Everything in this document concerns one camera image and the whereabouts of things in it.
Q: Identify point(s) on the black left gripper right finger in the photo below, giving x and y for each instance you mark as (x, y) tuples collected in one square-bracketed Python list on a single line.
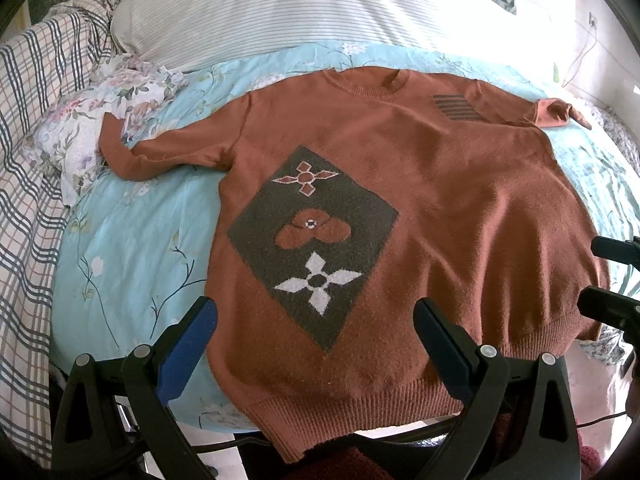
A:
[(517, 421)]

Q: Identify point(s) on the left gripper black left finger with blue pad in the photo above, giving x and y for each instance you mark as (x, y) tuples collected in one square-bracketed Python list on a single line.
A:
[(115, 411)]

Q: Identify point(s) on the rust brown knit sweater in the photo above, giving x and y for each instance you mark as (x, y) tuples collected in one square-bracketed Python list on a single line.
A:
[(346, 198)]

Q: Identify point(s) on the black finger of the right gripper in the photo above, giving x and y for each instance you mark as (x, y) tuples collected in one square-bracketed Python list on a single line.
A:
[(621, 251), (612, 309)]

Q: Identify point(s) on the white floral cloth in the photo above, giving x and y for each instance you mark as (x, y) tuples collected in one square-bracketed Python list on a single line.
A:
[(65, 140)]

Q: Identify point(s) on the striped white pillow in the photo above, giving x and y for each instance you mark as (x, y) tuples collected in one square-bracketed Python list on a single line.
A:
[(191, 34)]

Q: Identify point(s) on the plaid checked quilt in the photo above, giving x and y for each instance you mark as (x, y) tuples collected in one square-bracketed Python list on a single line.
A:
[(38, 66)]

